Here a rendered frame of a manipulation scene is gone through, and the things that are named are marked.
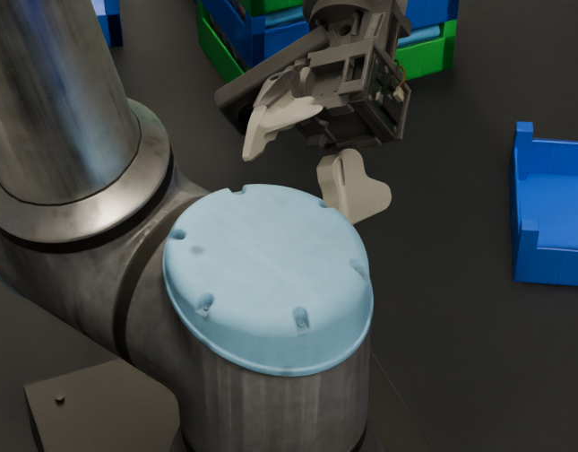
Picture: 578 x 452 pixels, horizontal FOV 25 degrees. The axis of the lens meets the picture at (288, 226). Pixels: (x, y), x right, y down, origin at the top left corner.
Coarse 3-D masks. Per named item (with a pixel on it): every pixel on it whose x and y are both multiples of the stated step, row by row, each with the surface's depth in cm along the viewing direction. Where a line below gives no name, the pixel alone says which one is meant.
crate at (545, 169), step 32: (512, 160) 160; (544, 160) 161; (576, 160) 161; (512, 192) 158; (544, 192) 160; (576, 192) 160; (512, 224) 155; (544, 224) 156; (576, 224) 156; (544, 256) 146; (576, 256) 145
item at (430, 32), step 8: (216, 24) 178; (216, 32) 179; (416, 32) 175; (424, 32) 176; (432, 32) 176; (224, 40) 176; (400, 40) 174; (408, 40) 175; (416, 40) 176; (424, 40) 178; (232, 48) 175; (240, 56) 172; (240, 64) 174
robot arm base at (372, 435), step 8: (368, 424) 107; (176, 432) 110; (368, 432) 106; (176, 440) 107; (184, 440) 103; (360, 440) 102; (368, 440) 105; (376, 440) 108; (168, 448) 111; (176, 448) 106; (184, 448) 104; (192, 448) 101; (352, 448) 101; (360, 448) 103; (368, 448) 105; (376, 448) 107
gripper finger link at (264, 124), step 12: (288, 96) 105; (264, 108) 102; (276, 108) 103; (288, 108) 103; (300, 108) 102; (312, 108) 101; (252, 120) 101; (264, 120) 101; (276, 120) 101; (288, 120) 100; (300, 120) 100; (252, 132) 100; (264, 132) 101; (276, 132) 103; (252, 144) 99; (264, 144) 101; (252, 156) 99
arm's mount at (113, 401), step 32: (32, 384) 120; (64, 384) 120; (96, 384) 120; (128, 384) 120; (160, 384) 120; (384, 384) 119; (32, 416) 117; (64, 416) 117; (96, 416) 117; (128, 416) 117; (160, 416) 117; (384, 416) 116; (64, 448) 114; (96, 448) 114; (128, 448) 114; (160, 448) 114; (384, 448) 114; (416, 448) 113
